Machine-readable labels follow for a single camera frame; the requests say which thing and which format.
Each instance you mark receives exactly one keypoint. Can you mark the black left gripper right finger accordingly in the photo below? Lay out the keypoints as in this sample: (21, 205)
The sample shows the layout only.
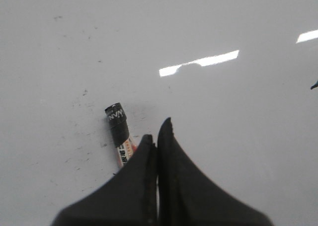
(187, 197)

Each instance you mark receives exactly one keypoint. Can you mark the whiteboard marker with black cap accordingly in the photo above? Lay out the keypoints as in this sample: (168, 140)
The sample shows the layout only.
(124, 144)

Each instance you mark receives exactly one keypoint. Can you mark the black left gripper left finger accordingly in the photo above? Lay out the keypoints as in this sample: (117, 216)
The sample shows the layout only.
(128, 199)

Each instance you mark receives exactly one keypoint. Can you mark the white whiteboard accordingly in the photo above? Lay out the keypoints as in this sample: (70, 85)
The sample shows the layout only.
(235, 76)

